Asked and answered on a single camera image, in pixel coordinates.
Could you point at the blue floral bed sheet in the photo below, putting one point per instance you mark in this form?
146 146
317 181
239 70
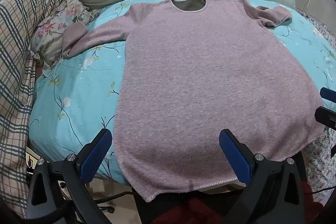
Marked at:
73 87

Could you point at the dark red cloth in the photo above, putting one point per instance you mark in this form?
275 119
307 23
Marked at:
194 211

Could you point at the beige plaid blanket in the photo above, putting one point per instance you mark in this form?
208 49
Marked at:
15 82

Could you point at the pink knit sweater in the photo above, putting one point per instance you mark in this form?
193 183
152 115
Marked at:
197 82

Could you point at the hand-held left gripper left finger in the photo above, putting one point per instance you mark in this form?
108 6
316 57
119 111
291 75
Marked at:
95 154

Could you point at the black chair base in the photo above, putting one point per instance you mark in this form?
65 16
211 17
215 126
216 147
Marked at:
110 197

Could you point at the small-flower print sheet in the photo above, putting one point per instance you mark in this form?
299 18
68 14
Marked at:
320 161

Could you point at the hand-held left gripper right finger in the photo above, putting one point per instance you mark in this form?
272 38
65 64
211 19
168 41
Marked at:
234 155

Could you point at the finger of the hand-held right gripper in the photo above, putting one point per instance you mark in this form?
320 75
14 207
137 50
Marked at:
326 117
328 95

